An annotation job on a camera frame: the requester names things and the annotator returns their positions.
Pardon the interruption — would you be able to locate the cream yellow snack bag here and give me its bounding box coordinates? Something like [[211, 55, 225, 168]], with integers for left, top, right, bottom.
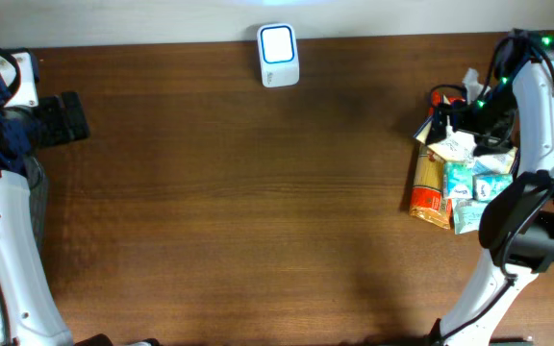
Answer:
[[414, 118, 517, 175]]

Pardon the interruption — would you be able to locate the teal tissue pack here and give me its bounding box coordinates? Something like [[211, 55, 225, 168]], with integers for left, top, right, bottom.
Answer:
[[443, 161, 473, 199], [473, 174, 513, 202]]

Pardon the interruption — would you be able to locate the white barcode scanner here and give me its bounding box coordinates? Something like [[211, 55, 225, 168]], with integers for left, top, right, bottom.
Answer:
[[257, 23, 300, 88]]

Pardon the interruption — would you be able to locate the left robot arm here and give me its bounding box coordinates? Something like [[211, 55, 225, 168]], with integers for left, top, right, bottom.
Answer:
[[0, 48, 90, 345]]

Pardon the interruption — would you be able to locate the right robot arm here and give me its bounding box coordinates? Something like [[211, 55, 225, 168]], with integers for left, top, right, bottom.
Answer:
[[425, 29, 554, 345]]

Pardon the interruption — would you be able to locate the grey plastic mesh basket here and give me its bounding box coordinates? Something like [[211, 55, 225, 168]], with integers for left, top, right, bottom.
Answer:
[[24, 156, 49, 254]]

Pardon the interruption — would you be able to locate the teal wipes packet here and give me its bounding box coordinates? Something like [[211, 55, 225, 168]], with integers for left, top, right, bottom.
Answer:
[[453, 199, 488, 235]]

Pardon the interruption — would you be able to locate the orange spaghetti packet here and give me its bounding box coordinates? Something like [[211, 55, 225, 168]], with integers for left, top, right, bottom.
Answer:
[[408, 91, 466, 231]]

